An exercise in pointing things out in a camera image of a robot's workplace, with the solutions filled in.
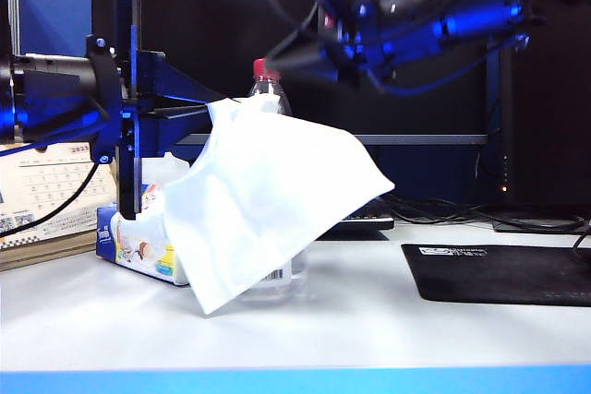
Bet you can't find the black mouse cable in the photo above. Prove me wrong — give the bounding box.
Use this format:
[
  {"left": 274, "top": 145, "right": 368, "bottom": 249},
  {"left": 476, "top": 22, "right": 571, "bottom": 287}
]
[{"left": 571, "top": 221, "right": 591, "bottom": 250}]

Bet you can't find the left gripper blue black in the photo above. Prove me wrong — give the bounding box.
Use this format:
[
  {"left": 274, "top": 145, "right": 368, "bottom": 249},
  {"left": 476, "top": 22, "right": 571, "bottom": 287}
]
[{"left": 85, "top": 0, "right": 223, "bottom": 222}]

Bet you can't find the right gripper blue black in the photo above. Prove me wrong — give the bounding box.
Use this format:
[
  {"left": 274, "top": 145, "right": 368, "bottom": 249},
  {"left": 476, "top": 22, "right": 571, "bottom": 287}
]
[{"left": 318, "top": 0, "right": 444, "bottom": 90}]

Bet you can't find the printed soft tissue pack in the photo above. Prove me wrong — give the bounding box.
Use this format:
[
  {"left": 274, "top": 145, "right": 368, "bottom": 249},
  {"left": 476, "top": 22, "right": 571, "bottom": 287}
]
[{"left": 95, "top": 151, "right": 195, "bottom": 287}]

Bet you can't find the blue robot arm cable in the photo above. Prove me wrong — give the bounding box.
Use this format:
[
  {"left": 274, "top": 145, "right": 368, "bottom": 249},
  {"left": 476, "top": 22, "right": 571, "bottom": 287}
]
[
  {"left": 378, "top": 38, "right": 527, "bottom": 95},
  {"left": 0, "top": 124, "right": 112, "bottom": 155}
]

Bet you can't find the large black computer monitor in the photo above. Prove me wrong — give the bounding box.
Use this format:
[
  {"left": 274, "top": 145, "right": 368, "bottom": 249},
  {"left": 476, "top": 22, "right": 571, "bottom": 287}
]
[{"left": 90, "top": 0, "right": 489, "bottom": 192}]

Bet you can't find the black computer keyboard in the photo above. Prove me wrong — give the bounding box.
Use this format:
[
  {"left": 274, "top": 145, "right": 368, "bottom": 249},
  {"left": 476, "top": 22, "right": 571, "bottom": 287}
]
[{"left": 341, "top": 197, "right": 396, "bottom": 232}]

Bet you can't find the black looped desk cable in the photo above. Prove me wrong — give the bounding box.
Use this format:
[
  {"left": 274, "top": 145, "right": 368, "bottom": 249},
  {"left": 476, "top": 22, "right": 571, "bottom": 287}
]
[{"left": 382, "top": 193, "right": 588, "bottom": 233}]

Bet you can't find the white paper tissue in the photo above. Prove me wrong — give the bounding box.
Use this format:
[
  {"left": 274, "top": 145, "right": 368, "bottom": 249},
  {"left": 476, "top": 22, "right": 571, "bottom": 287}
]
[{"left": 162, "top": 96, "right": 397, "bottom": 316}]

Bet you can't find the clear sanitizer pump bottle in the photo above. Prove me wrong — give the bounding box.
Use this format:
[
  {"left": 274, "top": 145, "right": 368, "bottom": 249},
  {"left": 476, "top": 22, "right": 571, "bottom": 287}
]
[{"left": 233, "top": 245, "right": 309, "bottom": 305}]

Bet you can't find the black mouse pad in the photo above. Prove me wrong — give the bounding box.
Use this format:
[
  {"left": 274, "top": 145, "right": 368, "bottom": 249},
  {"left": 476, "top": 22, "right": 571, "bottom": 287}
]
[{"left": 400, "top": 243, "right": 591, "bottom": 308}]

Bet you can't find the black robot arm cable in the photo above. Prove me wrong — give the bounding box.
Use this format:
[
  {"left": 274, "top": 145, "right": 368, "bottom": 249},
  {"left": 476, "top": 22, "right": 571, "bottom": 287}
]
[
  {"left": 0, "top": 161, "right": 102, "bottom": 238},
  {"left": 267, "top": 0, "right": 333, "bottom": 72}
]

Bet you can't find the black HSD computer monitor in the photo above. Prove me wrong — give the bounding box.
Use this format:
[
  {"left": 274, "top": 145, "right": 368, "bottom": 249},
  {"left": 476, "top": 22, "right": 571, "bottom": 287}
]
[{"left": 484, "top": 0, "right": 591, "bottom": 234}]

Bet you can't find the beige desk calendar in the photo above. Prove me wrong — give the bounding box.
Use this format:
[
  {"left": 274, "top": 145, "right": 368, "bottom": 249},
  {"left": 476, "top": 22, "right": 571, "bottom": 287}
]
[{"left": 0, "top": 142, "right": 122, "bottom": 273}]

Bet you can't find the red capped plastic water bottle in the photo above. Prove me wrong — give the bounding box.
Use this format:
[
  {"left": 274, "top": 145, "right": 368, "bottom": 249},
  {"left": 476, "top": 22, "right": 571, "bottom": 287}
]
[{"left": 248, "top": 57, "right": 293, "bottom": 118}]

